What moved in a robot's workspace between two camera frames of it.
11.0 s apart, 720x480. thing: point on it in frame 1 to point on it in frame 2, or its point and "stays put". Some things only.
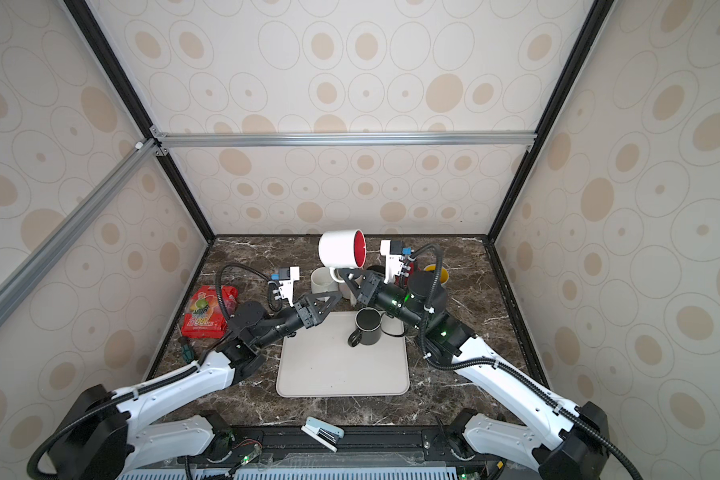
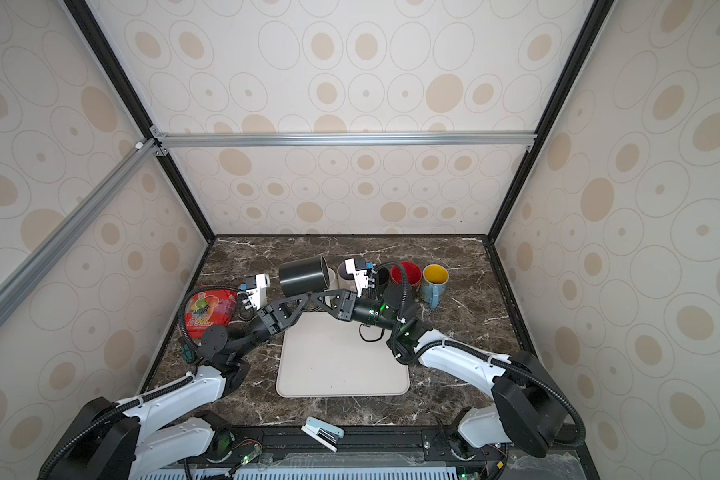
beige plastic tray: x=319 y=361 stays put
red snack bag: x=205 y=316 stays put
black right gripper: x=370 y=287 to x=344 y=299
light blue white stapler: x=325 y=433 stays put
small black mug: x=367 y=321 to x=303 y=276
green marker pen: x=187 y=353 stays put
